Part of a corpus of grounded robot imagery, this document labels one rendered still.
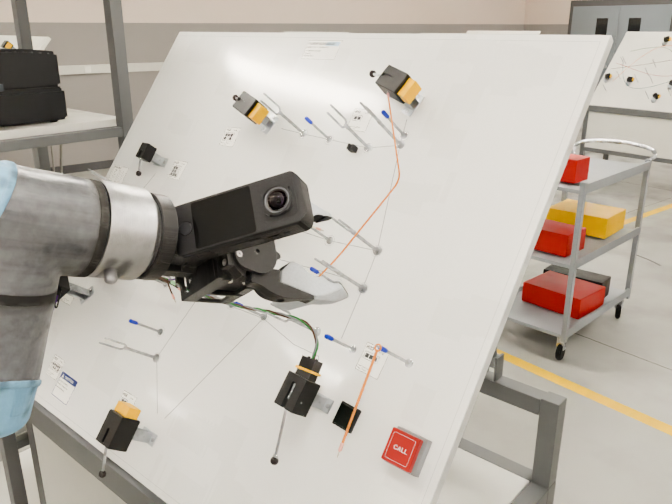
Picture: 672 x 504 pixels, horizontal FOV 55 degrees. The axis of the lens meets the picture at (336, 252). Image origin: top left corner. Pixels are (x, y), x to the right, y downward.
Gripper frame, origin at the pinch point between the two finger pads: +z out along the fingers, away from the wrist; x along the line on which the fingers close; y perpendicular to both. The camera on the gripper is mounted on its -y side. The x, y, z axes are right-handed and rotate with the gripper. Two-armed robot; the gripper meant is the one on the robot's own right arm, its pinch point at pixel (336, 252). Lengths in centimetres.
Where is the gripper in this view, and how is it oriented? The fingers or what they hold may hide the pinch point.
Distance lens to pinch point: 65.0
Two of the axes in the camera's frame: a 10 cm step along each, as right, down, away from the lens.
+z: 7.2, 1.1, 6.9
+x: 1.9, 9.2, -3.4
